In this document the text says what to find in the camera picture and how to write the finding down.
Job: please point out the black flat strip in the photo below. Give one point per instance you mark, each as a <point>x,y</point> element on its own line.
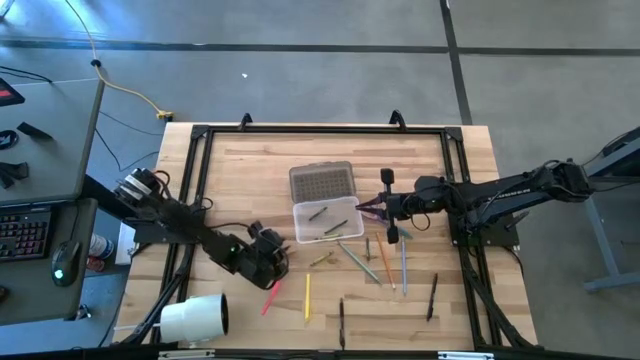
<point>34,131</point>

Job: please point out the clear plastic supply box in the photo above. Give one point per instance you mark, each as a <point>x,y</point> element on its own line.
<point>320,182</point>

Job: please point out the black metal table frame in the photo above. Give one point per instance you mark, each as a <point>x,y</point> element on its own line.
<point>325,130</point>

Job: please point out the grey metal table stand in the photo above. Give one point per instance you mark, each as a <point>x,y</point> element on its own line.
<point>597,235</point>

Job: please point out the black pen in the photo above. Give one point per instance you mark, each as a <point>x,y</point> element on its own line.
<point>432,297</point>
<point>342,322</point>

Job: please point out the green yellow pencil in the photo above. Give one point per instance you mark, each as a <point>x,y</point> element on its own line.
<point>327,237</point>

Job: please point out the orange pencil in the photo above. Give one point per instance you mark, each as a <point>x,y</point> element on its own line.
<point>385,260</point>

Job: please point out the small metal object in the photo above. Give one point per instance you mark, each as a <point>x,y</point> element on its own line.
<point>83,313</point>

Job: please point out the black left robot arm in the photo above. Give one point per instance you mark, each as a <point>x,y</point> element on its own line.
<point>175,220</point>

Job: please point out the silver metal bracket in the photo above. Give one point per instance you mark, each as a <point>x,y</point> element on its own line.
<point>465,355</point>
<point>187,354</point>

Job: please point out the red drink can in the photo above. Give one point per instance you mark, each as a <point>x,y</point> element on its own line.
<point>95,263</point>

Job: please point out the white blue drink can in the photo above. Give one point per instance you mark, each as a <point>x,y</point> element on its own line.
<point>101,246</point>

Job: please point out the black table clamp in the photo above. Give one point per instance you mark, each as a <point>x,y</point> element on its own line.
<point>397,119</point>
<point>245,121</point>

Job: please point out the grey office desk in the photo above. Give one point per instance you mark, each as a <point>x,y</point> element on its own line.
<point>50,150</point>

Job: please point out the lilac pencil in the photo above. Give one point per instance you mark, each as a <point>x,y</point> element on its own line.
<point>404,265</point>

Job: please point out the long grey-green pencil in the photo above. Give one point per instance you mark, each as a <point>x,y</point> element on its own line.
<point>360,264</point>

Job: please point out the yellow highlighter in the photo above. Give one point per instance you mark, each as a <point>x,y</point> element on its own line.
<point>307,297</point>

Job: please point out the black backlit keyboard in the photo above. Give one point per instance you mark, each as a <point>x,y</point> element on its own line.
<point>22,235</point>

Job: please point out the short dark green pencil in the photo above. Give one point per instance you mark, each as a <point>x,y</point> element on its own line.
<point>367,249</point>

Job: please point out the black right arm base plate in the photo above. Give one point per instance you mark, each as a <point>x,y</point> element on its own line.
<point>500,237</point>

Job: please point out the black round object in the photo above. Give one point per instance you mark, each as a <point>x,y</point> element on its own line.
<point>7,140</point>

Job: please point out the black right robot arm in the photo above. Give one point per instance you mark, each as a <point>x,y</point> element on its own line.
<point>500,195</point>

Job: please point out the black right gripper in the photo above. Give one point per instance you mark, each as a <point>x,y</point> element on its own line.
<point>400,207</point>

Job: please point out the black computer mouse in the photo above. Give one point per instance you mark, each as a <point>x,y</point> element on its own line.
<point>65,262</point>

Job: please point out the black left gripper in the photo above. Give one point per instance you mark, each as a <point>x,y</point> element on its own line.
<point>267,260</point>

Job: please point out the short gold pencil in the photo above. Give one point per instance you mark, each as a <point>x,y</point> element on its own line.
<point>321,259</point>

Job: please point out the pink highlighter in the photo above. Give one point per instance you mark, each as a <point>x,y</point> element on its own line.
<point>270,299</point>

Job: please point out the white paper box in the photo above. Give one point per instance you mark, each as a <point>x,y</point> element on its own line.
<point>124,245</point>

